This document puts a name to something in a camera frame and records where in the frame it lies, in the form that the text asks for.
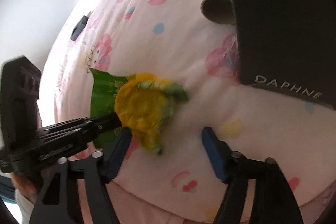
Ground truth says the black Daphne shoe box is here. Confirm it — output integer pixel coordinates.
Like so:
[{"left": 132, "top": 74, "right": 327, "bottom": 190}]
[{"left": 232, "top": 0, "right": 335, "bottom": 108}]

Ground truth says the black square display frame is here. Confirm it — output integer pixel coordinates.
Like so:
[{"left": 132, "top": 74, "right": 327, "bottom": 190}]
[{"left": 70, "top": 15, "right": 89, "bottom": 41}]

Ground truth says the person's left hand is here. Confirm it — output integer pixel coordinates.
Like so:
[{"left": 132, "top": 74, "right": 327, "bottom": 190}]
[{"left": 11, "top": 173, "right": 38, "bottom": 203}]

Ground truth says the pink cartoon bed blanket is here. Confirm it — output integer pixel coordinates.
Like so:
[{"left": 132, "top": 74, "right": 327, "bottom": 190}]
[{"left": 38, "top": 0, "right": 335, "bottom": 223}]

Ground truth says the green yellow snack wrapper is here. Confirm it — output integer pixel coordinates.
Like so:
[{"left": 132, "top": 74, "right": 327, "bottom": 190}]
[{"left": 90, "top": 68, "right": 189, "bottom": 155}]

